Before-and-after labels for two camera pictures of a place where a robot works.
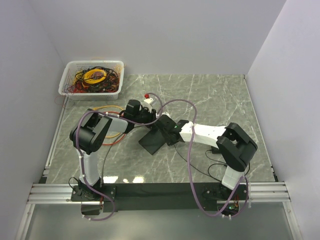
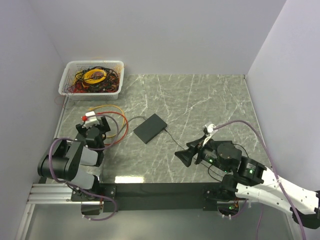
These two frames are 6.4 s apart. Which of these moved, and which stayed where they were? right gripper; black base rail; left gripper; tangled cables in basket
Moved: right gripper; left gripper
Stayed: black base rail; tangled cables in basket
